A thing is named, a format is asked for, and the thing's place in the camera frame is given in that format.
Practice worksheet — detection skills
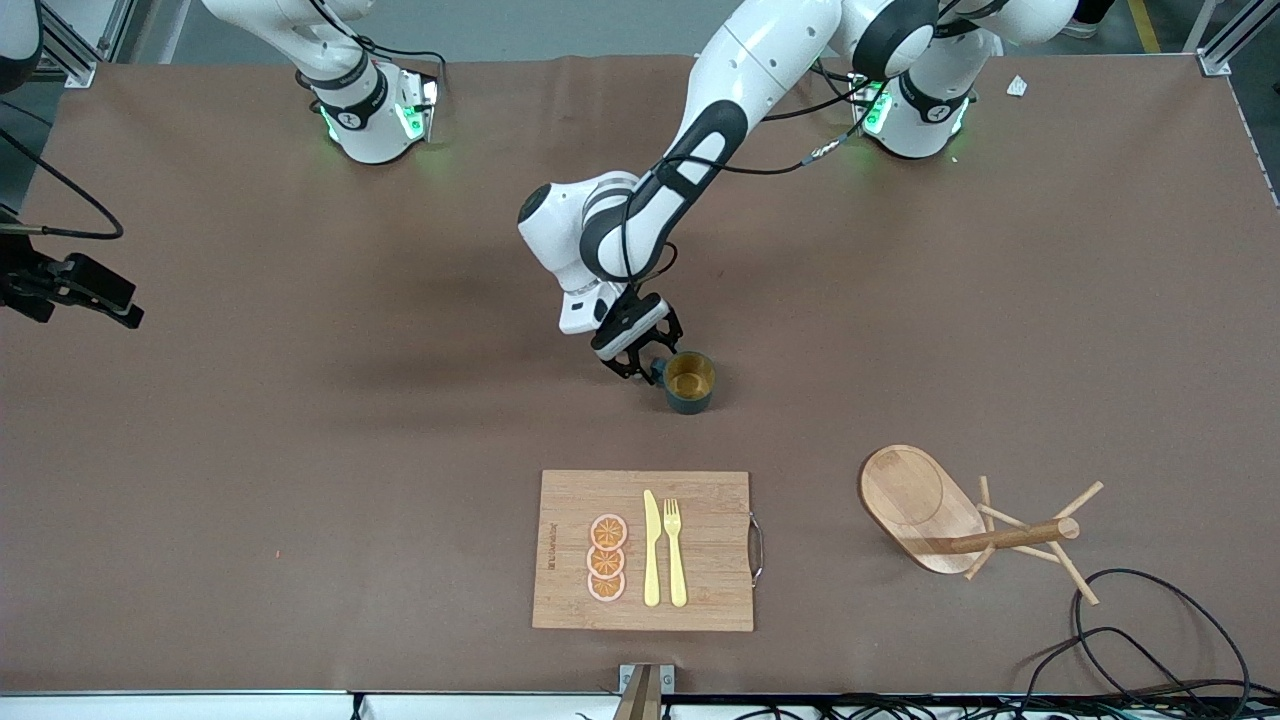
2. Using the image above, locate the yellow plastic fork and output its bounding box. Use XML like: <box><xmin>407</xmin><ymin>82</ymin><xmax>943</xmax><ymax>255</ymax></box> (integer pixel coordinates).
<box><xmin>663</xmin><ymin>498</ymin><xmax>689</xmax><ymax>609</ymax></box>

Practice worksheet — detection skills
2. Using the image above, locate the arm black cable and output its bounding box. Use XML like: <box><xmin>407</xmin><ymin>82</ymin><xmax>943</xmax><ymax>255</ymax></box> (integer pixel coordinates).
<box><xmin>0</xmin><ymin>125</ymin><xmax>125</xmax><ymax>240</ymax></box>
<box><xmin>620</xmin><ymin>75</ymin><xmax>886</xmax><ymax>283</ymax></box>

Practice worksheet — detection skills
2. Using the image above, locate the dark green ribbed cup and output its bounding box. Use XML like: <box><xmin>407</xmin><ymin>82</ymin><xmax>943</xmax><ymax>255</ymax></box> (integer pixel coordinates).
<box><xmin>652</xmin><ymin>350</ymin><xmax>718</xmax><ymax>417</ymax></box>

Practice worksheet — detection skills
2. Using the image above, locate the black base power cable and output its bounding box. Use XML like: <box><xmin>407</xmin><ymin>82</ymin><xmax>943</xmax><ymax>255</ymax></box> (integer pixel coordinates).
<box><xmin>355</xmin><ymin>35</ymin><xmax>448</xmax><ymax>81</ymax></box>
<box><xmin>812</xmin><ymin>58</ymin><xmax>863</xmax><ymax>109</ymax></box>

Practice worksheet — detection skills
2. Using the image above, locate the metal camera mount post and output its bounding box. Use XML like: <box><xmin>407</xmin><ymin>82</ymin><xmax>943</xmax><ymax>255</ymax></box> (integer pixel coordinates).
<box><xmin>612</xmin><ymin>663</ymin><xmax>677</xmax><ymax>720</ymax></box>

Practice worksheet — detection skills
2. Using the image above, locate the wooden cutting board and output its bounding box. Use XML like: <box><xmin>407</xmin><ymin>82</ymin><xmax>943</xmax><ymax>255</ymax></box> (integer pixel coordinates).
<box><xmin>531</xmin><ymin>469</ymin><xmax>766</xmax><ymax>633</ymax></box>

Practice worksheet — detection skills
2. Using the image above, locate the brown table cover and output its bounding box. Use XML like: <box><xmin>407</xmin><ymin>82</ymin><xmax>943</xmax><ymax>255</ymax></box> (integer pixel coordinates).
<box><xmin>0</xmin><ymin>52</ymin><xmax>1280</xmax><ymax>696</ymax></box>

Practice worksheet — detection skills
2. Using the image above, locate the aluminium frame post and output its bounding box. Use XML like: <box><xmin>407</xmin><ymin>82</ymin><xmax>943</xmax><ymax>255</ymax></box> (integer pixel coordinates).
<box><xmin>1185</xmin><ymin>0</ymin><xmax>1280</xmax><ymax>79</ymax></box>
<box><xmin>35</xmin><ymin>0</ymin><xmax>113</xmax><ymax>91</ymax></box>

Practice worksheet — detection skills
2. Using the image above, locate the black looped cable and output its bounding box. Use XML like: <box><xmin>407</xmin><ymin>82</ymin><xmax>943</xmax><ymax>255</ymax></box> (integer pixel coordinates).
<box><xmin>1020</xmin><ymin>627</ymin><xmax>1216</xmax><ymax>720</ymax></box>
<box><xmin>1073</xmin><ymin>568</ymin><xmax>1253</xmax><ymax>720</ymax></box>

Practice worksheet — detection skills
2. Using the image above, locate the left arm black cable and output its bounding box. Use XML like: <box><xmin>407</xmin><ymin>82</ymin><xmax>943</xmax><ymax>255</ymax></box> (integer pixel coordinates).
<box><xmin>620</xmin><ymin>75</ymin><xmax>886</xmax><ymax>283</ymax></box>

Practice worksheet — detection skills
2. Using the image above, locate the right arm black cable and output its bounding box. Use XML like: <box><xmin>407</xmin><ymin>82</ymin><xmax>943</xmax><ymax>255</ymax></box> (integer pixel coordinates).
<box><xmin>0</xmin><ymin>125</ymin><xmax>125</xmax><ymax>240</ymax></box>

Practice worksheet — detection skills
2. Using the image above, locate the wooden cup rack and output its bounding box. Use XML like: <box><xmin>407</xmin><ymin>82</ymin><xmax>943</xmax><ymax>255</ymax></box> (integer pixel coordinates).
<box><xmin>858</xmin><ymin>444</ymin><xmax>1106</xmax><ymax>607</ymax></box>

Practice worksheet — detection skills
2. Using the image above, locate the yellow plastic knife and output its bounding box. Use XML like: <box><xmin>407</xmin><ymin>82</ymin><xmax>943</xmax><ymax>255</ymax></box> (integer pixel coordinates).
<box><xmin>642</xmin><ymin>489</ymin><xmax>663</xmax><ymax>609</ymax></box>

